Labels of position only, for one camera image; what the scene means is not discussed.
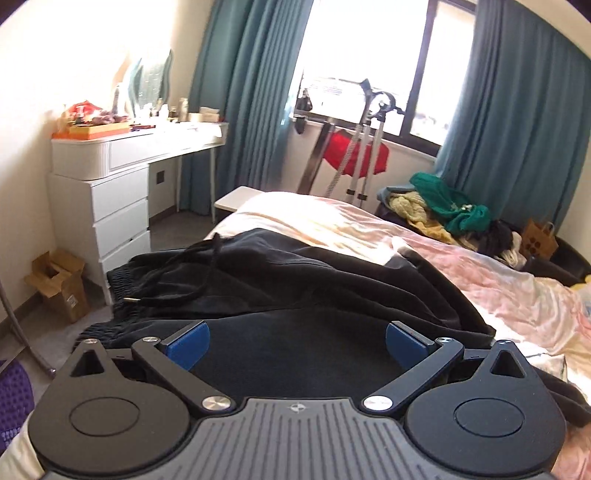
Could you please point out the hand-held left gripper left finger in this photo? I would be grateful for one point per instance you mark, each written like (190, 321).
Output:
(189, 342)

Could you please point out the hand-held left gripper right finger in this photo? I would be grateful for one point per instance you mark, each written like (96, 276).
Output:
(406, 344)

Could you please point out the black pants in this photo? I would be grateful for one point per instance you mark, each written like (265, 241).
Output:
(300, 286)

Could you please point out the dark clothes pile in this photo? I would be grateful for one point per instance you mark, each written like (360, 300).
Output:
(501, 237)

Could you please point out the bed with pastel sheet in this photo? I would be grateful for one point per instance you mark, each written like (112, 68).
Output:
(508, 286)

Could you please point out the yellow knit garment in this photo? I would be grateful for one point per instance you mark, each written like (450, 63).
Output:
(411, 207)

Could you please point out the white cloth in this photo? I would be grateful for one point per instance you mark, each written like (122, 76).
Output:
(513, 258)

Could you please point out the cardboard box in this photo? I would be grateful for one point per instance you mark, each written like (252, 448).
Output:
(60, 286)

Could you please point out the green garment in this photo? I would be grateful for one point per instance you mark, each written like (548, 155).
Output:
(443, 203)

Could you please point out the white drawer chest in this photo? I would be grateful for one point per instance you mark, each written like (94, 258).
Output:
(115, 217)

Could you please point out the white stool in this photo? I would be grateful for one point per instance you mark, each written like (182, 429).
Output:
(238, 198)

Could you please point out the brown paper bag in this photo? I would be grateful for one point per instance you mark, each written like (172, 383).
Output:
(538, 240)

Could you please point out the black leather armchair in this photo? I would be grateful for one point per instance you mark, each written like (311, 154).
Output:
(565, 263)

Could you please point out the pastel pillow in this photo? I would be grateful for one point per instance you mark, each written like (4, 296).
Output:
(585, 302)

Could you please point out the purple mat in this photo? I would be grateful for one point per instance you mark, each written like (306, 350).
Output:
(14, 406)

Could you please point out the white dressing table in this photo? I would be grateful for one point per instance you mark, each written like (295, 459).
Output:
(138, 147)

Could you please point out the red garment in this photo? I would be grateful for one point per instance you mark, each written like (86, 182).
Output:
(339, 150)

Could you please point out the white standing appliance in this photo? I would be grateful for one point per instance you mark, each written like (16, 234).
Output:
(316, 157)

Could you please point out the pale bottle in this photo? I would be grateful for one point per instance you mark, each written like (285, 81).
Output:
(183, 110)

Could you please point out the orange tray of cosmetics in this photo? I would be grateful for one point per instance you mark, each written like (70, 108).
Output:
(92, 124)

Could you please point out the teal curtain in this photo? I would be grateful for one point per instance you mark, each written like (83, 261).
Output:
(240, 92)
(517, 120)

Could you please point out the black hanging item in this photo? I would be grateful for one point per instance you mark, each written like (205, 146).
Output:
(304, 108)

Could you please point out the wavy mirror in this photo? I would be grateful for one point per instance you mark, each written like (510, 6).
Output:
(147, 83)

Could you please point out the window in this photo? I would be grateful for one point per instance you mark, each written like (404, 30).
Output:
(346, 46)

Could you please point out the wall outlet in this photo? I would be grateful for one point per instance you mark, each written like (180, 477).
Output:
(160, 177)

